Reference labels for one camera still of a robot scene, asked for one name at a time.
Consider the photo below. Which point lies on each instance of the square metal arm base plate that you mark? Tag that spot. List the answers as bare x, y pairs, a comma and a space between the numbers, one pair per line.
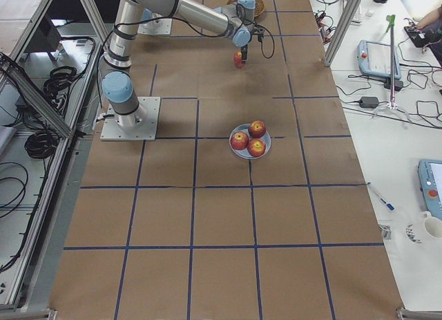
140, 125

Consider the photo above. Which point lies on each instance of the woven wicker basket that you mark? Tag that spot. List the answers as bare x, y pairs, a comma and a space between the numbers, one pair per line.
259, 9

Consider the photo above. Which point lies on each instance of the aluminium frame post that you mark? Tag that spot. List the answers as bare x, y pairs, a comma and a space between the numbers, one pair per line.
340, 32

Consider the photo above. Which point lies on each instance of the white mug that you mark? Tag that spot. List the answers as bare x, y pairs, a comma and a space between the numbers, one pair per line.
431, 225

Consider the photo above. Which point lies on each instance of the black power adapter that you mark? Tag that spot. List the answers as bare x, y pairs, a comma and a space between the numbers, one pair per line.
368, 102

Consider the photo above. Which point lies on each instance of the light blue plate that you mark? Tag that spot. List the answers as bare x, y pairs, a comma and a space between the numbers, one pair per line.
245, 153

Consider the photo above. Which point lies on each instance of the red yellow apple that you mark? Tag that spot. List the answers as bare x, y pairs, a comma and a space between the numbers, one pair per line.
237, 59

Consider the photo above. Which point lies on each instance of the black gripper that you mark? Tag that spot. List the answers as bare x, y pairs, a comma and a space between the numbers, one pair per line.
244, 54

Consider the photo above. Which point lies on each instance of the red apple on plate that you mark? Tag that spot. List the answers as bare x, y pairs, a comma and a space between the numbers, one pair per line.
239, 141
257, 129
256, 147

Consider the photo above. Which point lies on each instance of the brown paper table cover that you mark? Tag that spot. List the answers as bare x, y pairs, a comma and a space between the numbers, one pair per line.
183, 228

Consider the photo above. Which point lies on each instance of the blue teach pendant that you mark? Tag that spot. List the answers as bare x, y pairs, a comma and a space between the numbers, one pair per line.
374, 59
430, 177

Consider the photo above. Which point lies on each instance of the blue white pen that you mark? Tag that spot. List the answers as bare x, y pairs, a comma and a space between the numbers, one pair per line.
388, 204

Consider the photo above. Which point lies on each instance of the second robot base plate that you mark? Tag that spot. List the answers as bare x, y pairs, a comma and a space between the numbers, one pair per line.
155, 26

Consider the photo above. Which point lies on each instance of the pink reacher grabber tool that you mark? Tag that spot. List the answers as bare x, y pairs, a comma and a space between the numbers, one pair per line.
391, 105

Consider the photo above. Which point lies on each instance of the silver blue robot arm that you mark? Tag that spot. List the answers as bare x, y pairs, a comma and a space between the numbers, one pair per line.
235, 21

